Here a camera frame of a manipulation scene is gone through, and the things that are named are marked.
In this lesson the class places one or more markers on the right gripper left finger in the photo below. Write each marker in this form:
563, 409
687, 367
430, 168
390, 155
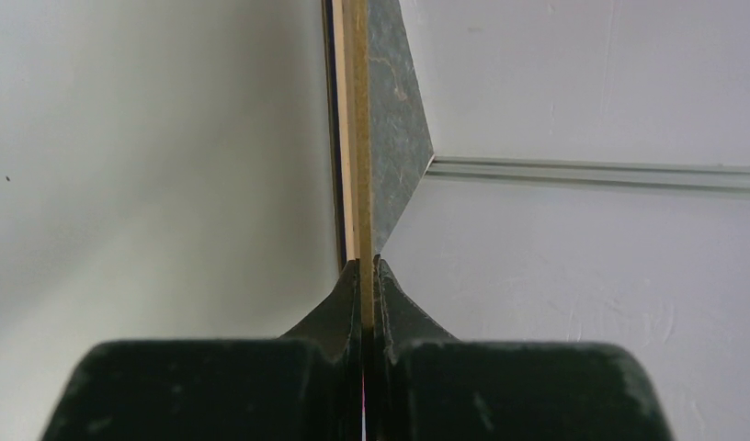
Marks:
303, 385

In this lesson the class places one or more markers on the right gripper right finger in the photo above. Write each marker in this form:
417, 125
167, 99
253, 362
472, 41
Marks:
426, 384

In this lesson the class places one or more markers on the brown cardboard backing board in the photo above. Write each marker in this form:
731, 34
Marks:
357, 76

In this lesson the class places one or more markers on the wooden picture frame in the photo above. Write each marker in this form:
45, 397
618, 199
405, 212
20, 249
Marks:
334, 22

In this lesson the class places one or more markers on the beach landscape photo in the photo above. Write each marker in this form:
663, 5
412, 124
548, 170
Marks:
165, 172

